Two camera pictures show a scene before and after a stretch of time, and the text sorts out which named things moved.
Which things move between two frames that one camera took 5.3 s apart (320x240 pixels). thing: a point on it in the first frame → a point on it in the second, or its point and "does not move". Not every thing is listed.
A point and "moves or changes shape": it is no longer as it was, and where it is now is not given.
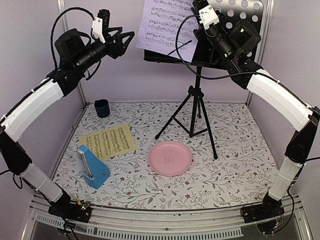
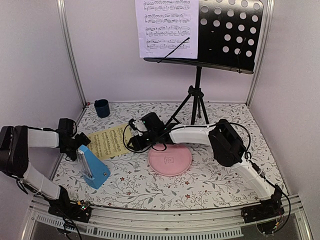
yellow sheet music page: [110, 141] does not move
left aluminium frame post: [64, 26] does not move
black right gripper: [199, 33] → [135, 142]
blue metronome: [94, 171] does not move
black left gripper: [115, 51] → [83, 139]
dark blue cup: [102, 107] does not move
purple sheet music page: [168, 26] moves or changes shape
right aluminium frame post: [267, 18] does not move
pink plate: [169, 158] does not move
